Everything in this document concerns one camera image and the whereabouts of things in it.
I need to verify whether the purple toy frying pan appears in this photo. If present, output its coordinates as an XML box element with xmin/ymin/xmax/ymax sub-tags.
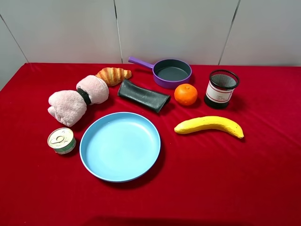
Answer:
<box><xmin>128</xmin><ymin>56</ymin><xmax>192</xmax><ymax>89</ymax></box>

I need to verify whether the orange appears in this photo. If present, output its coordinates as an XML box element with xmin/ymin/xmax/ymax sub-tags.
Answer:
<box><xmin>174</xmin><ymin>83</ymin><xmax>198</xmax><ymax>106</ymax></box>

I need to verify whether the pink towel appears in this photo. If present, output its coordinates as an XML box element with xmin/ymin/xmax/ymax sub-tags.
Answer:
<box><xmin>48</xmin><ymin>75</ymin><xmax>109</xmax><ymax>127</ymax></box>

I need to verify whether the black mesh pen holder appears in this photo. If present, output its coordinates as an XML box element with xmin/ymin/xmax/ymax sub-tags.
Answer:
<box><xmin>204</xmin><ymin>69</ymin><xmax>239</xmax><ymax>109</ymax></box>

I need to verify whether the small tin can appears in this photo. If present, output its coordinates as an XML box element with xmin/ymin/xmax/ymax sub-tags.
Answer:
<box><xmin>47</xmin><ymin>128</ymin><xmax>76</xmax><ymax>154</ymax></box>

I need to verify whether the croissant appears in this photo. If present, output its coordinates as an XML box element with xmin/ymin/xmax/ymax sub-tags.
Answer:
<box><xmin>96</xmin><ymin>67</ymin><xmax>132</xmax><ymax>87</ymax></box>

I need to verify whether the red tablecloth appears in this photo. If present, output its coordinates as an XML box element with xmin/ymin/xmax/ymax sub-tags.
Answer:
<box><xmin>0</xmin><ymin>63</ymin><xmax>301</xmax><ymax>226</ymax></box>

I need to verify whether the yellow banana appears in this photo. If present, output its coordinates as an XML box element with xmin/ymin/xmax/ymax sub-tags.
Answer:
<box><xmin>174</xmin><ymin>116</ymin><xmax>244</xmax><ymax>139</ymax></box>

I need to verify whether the blue plate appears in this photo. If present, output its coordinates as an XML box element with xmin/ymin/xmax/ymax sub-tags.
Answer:
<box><xmin>79</xmin><ymin>112</ymin><xmax>161</xmax><ymax>183</ymax></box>

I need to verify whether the black leather pouch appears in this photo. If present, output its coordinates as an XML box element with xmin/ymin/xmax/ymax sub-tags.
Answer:
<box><xmin>118</xmin><ymin>79</ymin><xmax>171</xmax><ymax>113</ymax></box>

